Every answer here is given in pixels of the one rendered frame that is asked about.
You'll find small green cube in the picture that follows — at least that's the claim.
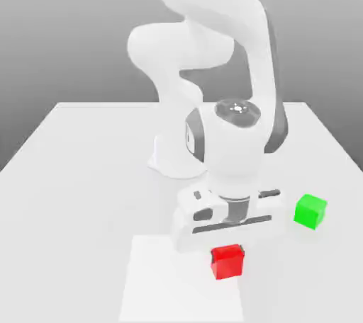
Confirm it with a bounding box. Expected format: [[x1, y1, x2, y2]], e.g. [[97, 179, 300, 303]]
[[293, 193, 328, 231]]

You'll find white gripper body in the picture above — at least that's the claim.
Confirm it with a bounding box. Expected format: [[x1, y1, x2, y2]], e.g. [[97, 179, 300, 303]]
[[170, 188, 284, 254]]

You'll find small red cube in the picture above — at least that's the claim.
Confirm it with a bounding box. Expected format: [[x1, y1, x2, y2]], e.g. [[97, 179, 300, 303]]
[[210, 243, 245, 281]]

